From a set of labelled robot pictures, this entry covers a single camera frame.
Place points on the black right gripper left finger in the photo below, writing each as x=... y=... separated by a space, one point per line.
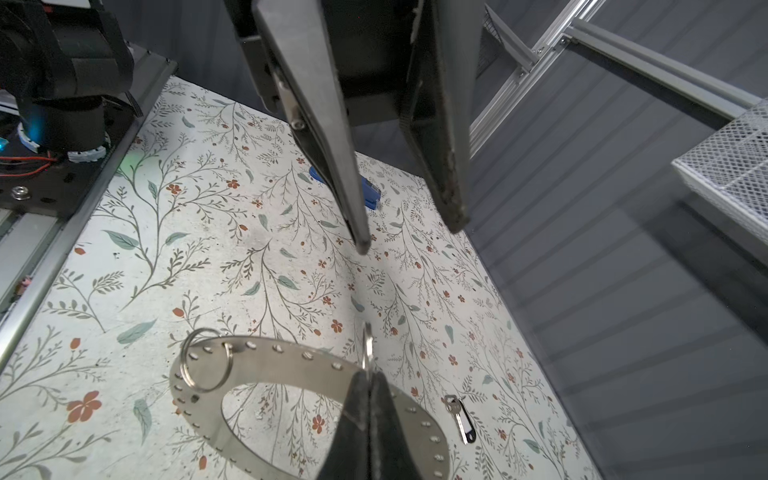
x=349 y=455

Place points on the white wire basket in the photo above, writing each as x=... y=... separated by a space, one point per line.
x=729 y=170

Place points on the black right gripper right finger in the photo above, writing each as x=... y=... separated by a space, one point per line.
x=390 y=458

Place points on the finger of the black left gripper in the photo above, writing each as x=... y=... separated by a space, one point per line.
x=435 y=112
x=296 y=34

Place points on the blue stapler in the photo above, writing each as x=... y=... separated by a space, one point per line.
x=371 y=193

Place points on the key with black tag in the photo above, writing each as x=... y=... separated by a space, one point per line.
x=458 y=411

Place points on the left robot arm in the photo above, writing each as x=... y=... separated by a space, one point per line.
x=59 y=60

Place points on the silver split keyring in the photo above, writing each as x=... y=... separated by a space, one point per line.
x=206 y=361
x=367 y=349

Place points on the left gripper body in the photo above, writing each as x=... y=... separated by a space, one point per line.
x=376 y=49

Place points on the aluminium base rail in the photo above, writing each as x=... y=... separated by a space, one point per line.
x=42 y=217

